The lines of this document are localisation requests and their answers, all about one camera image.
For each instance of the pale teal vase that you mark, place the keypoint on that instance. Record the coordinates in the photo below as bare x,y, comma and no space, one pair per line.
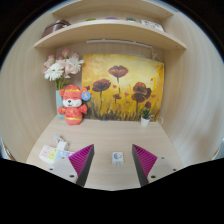
59,106

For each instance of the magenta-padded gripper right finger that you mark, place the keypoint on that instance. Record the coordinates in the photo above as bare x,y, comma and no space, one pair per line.
156,166

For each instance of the white charger block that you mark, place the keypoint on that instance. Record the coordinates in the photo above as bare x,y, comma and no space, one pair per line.
117,158

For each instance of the small plant in white pot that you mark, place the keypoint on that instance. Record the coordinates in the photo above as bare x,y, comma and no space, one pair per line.
145,120

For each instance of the red plush toy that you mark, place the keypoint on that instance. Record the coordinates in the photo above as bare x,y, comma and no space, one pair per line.
73,106

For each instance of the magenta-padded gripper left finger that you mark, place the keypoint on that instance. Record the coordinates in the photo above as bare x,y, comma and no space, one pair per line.
66,166

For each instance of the yellow poppy painting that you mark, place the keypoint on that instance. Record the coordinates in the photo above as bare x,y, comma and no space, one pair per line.
126,83

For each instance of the pink and white flower bouquet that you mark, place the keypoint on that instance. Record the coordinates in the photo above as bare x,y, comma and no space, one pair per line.
63,66

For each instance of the wooden shelf unit with items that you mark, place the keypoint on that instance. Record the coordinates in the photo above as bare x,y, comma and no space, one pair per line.
110,30

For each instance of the white light bar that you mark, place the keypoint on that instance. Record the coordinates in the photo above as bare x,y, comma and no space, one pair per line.
120,42

